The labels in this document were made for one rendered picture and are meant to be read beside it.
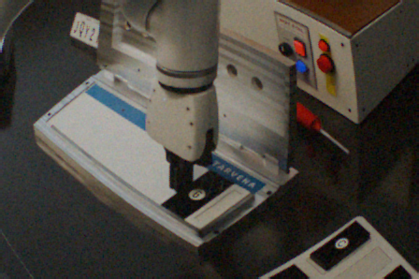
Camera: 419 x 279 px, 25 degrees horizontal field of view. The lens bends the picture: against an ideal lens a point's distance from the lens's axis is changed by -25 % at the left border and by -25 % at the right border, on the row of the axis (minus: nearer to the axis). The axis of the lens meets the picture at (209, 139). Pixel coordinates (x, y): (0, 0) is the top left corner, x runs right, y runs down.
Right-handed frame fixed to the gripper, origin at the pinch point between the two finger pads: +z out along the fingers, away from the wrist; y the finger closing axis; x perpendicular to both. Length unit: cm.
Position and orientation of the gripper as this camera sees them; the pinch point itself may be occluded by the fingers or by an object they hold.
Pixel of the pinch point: (180, 175)
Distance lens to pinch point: 170.7
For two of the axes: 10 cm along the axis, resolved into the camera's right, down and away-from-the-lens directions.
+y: 7.0, 4.0, -5.9
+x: 7.1, -3.4, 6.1
